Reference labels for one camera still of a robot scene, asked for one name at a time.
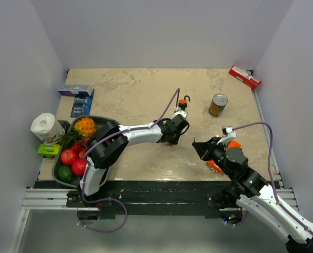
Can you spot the orange blister pack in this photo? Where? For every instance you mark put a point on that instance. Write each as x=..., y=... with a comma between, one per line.
x=211, y=163

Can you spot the blue white box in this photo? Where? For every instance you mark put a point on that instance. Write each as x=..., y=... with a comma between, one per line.
x=75, y=90

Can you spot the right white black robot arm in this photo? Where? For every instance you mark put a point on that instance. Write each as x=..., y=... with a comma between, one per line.
x=252, y=192

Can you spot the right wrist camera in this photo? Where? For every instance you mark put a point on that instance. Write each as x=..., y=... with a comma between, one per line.
x=229, y=134

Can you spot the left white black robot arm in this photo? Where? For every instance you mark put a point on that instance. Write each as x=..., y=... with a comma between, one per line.
x=106, y=146

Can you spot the paper towel roll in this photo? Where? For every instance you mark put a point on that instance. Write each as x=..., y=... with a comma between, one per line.
x=47, y=128

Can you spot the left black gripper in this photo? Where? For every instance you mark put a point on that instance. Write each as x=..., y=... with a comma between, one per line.
x=174, y=140

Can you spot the small peach fruits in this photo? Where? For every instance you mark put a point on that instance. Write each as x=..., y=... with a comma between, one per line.
x=80, y=147

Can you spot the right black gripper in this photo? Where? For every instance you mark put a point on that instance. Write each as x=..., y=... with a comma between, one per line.
x=204, y=149

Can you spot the red cardboard box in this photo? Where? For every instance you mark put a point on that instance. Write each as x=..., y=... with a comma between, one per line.
x=246, y=78

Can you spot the green lime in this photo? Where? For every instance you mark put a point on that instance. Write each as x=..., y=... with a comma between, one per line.
x=65, y=173

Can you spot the orange flower pineapple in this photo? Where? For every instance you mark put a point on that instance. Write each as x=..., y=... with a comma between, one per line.
x=84, y=128

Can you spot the green box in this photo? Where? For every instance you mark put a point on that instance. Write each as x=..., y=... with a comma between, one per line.
x=48, y=151

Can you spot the tin can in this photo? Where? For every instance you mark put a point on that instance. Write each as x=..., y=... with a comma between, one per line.
x=218, y=104

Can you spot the aluminium rail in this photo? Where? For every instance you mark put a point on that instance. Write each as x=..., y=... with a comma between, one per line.
x=56, y=199

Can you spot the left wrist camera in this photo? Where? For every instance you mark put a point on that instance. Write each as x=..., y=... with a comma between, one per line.
x=179, y=111

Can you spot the blue blister pack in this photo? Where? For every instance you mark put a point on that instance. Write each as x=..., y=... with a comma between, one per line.
x=82, y=105

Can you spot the red apple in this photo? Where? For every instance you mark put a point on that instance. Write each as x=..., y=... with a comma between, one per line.
x=68, y=157
x=78, y=167

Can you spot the grey fruit tray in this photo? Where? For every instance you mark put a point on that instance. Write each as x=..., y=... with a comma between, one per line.
x=99, y=121

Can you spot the orange black padlock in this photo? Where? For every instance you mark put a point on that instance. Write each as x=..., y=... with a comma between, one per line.
x=183, y=103

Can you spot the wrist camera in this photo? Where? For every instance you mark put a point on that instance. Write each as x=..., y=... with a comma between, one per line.
x=229, y=134
x=179, y=111

